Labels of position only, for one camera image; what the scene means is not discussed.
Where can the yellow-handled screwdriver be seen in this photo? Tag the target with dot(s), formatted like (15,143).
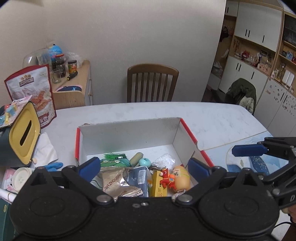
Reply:
(72,75)

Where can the yellow plush toy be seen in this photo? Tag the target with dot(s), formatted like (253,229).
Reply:
(182,178)

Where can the left gripper blue-padded own left finger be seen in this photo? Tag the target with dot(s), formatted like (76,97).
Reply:
(79,179)

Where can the beige oval capsule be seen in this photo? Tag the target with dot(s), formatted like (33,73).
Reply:
(136,158)

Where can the white wall cabinet unit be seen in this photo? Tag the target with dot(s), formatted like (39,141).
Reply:
(257,44)

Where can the brown wooden chair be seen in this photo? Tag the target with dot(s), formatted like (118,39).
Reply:
(151,82)

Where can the white red-edged cardboard box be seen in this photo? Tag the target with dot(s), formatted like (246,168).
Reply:
(153,138)

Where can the dark glass jar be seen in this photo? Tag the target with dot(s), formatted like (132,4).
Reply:
(60,70)

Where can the light blue egg-shaped case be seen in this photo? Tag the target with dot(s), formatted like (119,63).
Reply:
(144,162)

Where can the red printed food bag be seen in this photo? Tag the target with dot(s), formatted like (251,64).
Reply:
(34,81)

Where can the red crab keychain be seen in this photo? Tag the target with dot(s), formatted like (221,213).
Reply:
(168,179)

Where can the wooden side cabinet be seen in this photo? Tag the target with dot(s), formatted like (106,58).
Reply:
(76,92)

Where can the dark green jacket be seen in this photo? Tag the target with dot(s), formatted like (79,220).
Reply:
(242,93)

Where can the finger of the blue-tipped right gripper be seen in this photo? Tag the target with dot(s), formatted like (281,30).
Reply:
(249,150)

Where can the clear bag white contents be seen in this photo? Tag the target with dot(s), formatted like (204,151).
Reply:
(163,162)

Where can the blue rubber glove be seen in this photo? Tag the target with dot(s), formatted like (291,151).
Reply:
(53,167)

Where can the blue packet in box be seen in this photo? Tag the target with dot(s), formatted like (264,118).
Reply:
(140,177)

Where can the person's right hand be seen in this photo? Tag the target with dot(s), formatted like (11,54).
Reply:
(291,211)

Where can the yellow rectangular box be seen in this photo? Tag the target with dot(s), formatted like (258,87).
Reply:
(157,189)

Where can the silver foil snack bag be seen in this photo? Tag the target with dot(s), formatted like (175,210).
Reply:
(116,185)

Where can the left gripper blue-padded own right finger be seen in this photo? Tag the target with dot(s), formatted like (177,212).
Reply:
(208,178)

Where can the yellow tissue box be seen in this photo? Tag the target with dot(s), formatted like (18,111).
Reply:
(18,140)

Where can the orange-label jar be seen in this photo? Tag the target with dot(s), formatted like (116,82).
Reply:
(72,66)

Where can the blue globe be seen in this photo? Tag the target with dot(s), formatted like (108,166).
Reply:
(54,50)

